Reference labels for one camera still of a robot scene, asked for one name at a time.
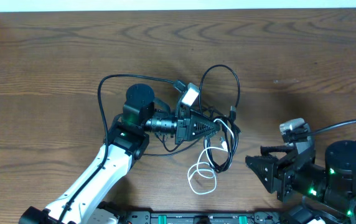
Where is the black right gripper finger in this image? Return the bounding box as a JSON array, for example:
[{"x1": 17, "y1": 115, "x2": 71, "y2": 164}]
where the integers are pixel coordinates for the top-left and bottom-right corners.
[
  {"x1": 260, "y1": 146, "x2": 294, "y2": 156},
  {"x1": 245, "y1": 155, "x2": 281, "y2": 194}
]

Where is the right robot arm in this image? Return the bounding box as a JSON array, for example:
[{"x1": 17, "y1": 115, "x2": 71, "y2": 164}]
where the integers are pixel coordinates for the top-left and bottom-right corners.
[{"x1": 245, "y1": 140, "x2": 356, "y2": 223}]

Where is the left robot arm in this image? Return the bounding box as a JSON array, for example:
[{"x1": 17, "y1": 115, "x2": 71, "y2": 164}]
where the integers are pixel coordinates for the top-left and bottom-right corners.
[{"x1": 19, "y1": 83, "x2": 220, "y2": 224}]

